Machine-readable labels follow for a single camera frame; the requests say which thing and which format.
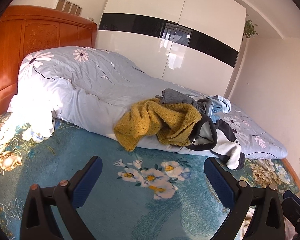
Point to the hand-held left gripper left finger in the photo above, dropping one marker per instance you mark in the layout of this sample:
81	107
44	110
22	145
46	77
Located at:
88	180

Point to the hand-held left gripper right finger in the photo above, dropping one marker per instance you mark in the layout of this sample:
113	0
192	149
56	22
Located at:
220	183

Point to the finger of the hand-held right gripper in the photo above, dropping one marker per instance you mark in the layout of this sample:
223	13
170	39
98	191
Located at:
293	201

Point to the yellow knit sweater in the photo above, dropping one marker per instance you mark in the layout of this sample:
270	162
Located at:
145	122

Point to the teal floral bedsheet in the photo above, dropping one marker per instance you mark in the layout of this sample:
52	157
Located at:
120	205

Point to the dark navy and white hoodie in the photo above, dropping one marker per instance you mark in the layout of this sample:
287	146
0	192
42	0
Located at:
226	132

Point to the light blue garment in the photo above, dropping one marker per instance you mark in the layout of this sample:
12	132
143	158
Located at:
222	103

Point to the grey garment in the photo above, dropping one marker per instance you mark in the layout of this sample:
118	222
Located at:
175	96

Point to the light blue floral duvet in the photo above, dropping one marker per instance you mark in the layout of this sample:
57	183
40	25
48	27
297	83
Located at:
90	80

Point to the wooden headboard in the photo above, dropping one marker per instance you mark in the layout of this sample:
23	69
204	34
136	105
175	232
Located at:
12	55

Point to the hanging green plant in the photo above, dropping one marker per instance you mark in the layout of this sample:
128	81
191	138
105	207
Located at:
250	28

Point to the wooden bed frame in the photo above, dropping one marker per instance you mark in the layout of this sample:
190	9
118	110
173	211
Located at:
292	173

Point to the white wall socket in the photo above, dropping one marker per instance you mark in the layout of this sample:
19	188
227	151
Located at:
90	19

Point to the beige wall panel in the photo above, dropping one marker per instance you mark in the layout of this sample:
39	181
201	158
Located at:
61	4
68	7
79	10
74	9

